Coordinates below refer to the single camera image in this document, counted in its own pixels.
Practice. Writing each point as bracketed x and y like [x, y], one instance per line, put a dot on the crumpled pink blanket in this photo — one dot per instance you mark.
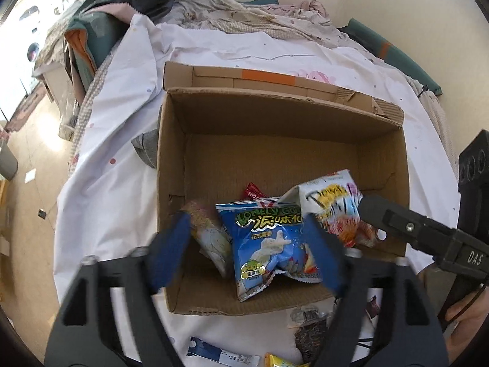
[267, 15]

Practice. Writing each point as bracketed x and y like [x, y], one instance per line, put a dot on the dark clear snack packet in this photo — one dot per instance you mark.
[309, 332]

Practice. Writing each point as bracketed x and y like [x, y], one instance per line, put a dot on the brown white bar packet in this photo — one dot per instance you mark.
[372, 306]

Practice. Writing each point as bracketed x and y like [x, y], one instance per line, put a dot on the blue white snack bag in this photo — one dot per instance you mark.
[263, 244]

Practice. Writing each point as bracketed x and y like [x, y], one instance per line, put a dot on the teal orange cloth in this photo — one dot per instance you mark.
[89, 42]

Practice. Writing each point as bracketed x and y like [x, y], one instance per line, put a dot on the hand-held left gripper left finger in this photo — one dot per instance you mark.
[168, 252]

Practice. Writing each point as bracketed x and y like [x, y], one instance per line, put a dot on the patterned floor rug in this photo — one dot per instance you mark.
[25, 109]

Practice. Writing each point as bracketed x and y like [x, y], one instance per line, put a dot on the brown cardboard box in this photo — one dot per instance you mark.
[275, 153]

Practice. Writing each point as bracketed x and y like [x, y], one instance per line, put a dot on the yellow snack bag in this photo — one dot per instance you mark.
[280, 361]

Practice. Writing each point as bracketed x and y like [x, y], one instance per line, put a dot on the grey cloth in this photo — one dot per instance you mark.
[147, 149]

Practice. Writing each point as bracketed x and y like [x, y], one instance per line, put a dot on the white washing machine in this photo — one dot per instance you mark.
[32, 51]

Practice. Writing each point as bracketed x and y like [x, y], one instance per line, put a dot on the blue wafer packet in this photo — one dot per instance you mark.
[221, 353]

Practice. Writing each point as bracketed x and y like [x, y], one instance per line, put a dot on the person's right hand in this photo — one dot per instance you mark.
[468, 325]

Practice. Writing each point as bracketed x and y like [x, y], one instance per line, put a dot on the teal pillow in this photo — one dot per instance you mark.
[391, 53]

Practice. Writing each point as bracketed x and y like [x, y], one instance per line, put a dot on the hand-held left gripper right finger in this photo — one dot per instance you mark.
[324, 256]

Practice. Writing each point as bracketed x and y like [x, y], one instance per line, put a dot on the red white bar packet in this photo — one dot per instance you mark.
[254, 191]

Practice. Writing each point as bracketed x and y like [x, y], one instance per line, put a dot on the grey trash bin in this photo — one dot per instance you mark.
[7, 160]

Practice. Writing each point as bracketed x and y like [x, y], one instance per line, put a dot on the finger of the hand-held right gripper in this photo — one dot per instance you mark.
[401, 225]

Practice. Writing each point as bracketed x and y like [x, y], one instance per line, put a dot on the pink white snack packet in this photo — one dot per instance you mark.
[210, 233]

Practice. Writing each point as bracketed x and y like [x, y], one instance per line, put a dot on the white orange chip bag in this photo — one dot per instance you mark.
[336, 206]

